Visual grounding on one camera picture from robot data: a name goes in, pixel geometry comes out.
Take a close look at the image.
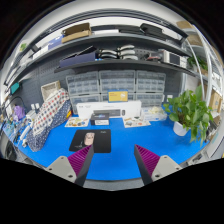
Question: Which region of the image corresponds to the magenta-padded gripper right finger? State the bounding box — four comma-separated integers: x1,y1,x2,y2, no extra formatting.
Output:
133,143,184,186

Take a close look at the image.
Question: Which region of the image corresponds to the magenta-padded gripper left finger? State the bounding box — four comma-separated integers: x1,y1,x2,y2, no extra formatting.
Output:
44,143,95,187

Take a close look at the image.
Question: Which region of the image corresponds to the transparent pink computer mouse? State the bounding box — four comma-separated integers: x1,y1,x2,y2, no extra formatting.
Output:
83,132,96,147

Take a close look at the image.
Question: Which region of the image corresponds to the black mouse pad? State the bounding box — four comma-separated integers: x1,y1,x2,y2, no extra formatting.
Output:
68,128,112,154

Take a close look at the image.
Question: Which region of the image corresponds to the blue dotted cloth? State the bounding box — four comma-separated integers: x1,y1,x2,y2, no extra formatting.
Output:
25,99,73,153

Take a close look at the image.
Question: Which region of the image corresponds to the white sticker sheet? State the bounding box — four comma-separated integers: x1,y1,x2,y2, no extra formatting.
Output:
64,116,91,129
122,116,152,129

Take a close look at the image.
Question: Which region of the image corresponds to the red and white checkered cloth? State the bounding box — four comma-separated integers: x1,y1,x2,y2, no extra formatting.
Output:
32,87,71,138

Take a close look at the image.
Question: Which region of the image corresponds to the green plant in white pot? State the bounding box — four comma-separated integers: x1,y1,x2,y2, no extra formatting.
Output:
162,84,214,148

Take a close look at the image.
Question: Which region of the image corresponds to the small black box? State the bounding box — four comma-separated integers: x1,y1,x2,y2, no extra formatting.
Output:
89,112,111,127

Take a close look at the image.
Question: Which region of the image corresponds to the long white keyboard box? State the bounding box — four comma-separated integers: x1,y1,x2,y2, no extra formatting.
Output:
76,100,143,120

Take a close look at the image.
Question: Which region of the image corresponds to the white woven basket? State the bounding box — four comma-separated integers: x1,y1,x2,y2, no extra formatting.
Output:
40,80,62,102

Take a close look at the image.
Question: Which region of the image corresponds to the yellow and blue box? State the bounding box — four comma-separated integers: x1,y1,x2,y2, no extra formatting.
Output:
107,89,130,103

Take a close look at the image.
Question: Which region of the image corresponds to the grey drawer cabinet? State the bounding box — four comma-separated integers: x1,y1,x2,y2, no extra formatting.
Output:
65,71,101,116
134,69,167,108
98,69,137,103

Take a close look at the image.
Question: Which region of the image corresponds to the white shelving rack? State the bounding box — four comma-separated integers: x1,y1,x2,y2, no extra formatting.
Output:
181,19,224,148

